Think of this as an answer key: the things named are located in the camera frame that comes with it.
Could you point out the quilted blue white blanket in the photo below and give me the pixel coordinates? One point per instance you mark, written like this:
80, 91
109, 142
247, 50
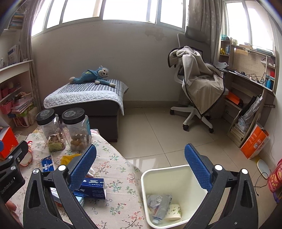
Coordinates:
87, 92

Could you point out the red white snack bag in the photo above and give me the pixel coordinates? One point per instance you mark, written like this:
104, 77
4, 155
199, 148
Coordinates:
27, 159

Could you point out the person's hand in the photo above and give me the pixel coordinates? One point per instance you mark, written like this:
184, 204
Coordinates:
12, 208

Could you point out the clear plastic bottle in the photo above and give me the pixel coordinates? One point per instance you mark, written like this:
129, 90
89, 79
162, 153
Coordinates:
158, 205

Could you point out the yellow snack packet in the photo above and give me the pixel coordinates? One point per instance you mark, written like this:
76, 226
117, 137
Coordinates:
65, 160

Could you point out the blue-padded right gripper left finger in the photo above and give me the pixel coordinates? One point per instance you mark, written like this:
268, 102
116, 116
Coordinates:
40, 210

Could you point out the right clear jar black lid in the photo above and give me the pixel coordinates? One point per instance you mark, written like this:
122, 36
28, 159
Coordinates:
76, 127

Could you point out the wooden desk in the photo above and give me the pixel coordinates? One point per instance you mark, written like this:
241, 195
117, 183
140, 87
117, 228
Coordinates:
250, 73

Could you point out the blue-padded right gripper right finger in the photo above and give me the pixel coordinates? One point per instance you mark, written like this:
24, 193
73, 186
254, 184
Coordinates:
240, 209

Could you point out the grey curtain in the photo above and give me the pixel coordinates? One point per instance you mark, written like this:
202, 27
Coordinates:
206, 16

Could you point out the white bookshelf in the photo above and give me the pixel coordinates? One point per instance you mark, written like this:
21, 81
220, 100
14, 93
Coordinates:
19, 99

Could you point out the red cardboard box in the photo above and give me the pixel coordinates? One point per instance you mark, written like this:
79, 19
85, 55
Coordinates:
8, 142

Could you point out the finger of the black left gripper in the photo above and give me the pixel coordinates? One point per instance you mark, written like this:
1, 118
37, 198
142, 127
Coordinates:
11, 177

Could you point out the floral paper cup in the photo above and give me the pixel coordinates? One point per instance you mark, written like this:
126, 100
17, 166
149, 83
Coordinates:
173, 212

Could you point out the blue monkey plush toy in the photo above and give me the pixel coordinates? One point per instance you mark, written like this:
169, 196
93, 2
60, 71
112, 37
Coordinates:
96, 76

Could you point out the red patterned bag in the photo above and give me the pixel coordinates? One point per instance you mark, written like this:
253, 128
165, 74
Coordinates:
274, 180

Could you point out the orange paper bag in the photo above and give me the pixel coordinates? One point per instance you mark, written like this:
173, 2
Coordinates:
256, 141

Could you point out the white round scale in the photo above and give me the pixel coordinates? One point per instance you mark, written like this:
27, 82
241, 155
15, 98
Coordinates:
263, 168

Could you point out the small light blue box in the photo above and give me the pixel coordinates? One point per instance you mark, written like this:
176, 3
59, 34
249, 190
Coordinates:
80, 199

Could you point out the left clear jar black lid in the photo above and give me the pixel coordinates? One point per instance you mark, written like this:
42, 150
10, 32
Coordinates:
50, 129

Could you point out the silver foil bag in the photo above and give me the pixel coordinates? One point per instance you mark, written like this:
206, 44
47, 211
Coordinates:
248, 112

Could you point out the dark blue flat box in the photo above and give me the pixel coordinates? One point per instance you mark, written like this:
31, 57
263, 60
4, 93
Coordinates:
93, 188

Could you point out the beige blanket on chair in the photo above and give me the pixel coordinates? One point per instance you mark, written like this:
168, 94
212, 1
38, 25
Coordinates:
202, 82

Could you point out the white office chair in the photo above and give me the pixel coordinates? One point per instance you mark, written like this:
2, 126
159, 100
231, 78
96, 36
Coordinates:
196, 40

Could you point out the clear jar black lid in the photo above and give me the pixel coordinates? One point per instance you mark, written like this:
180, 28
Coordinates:
50, 129
76, 127

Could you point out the floral tablecloth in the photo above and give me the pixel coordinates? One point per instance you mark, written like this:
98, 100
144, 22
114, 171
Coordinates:
122, 208

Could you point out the blue biscuit box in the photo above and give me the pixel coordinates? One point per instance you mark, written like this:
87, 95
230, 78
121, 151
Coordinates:
48, 164

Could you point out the white plastic trash bin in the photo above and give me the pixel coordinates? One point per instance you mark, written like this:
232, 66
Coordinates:
181, 183

